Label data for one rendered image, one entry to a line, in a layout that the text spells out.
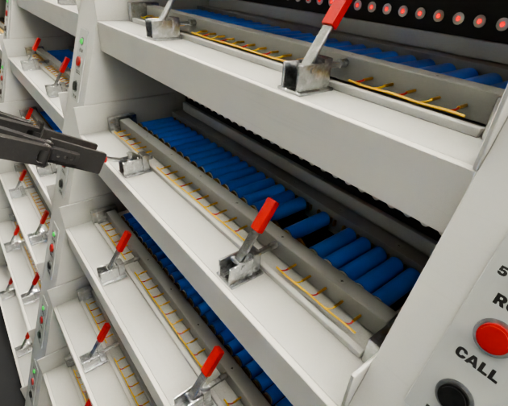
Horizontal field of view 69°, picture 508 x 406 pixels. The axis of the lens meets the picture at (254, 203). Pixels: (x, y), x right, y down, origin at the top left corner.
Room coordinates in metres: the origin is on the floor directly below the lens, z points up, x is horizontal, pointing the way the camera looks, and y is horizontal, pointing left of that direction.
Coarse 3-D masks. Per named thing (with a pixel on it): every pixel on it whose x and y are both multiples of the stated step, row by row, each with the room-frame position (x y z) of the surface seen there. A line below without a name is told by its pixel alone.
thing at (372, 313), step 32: (128, 128) 0.62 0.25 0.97; (160, 160) 0.54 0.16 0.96; (192, 192) 0.46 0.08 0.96; (224, 192) 0.44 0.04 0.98; (224, 224) 0.40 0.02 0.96; (288, 256) 0.35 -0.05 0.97; (320, 288) 0.32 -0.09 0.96; (352, 288) 0.30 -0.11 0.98; (352, 320) 0.28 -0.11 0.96; (384, 320) 0.27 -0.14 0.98
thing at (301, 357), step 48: (144, 192) 0.46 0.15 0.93; (336, 192) 0.45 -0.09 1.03; (192, 240) 0.38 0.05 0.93; (240, 240) 0.39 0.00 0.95; (432, 240) 0.37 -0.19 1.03; (240, 288) 0.31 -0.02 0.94; (240, 336) 0.29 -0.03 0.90; (288, 336) 0.27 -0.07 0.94; (384, 336) 0.25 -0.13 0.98; (288, 384) 0.25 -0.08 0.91; (336, 384) 0.23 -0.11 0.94
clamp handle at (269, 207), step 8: (272, 200) 0.34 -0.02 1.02; (264, 208) 0.34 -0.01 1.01; (272, 208) 0.33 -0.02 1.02; (256, 216) 0.34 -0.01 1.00; (264, 216) 0.33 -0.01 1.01; (272, 216) 0.34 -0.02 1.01; (256, 224) 0.33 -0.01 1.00; (264, 224) 0.33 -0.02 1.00; (256, 232) 0.33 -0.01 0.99; (248, 240) 0.33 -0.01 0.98; (240, 248) 0.33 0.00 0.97; (248, 248) 0.33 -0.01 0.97; (240, 256) 0.33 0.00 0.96
